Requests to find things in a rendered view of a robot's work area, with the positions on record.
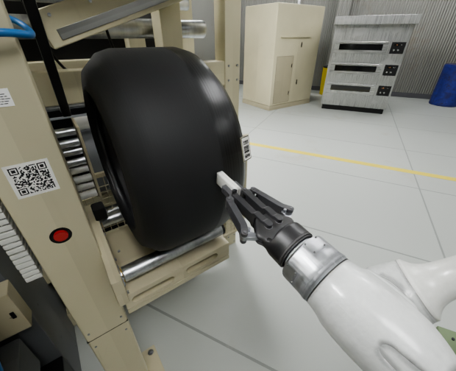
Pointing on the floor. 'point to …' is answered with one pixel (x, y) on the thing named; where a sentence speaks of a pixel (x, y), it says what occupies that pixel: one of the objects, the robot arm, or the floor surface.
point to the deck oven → (366, 60)
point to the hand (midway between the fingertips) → (227, 185)
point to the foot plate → (153, 362)
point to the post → (48, 199)
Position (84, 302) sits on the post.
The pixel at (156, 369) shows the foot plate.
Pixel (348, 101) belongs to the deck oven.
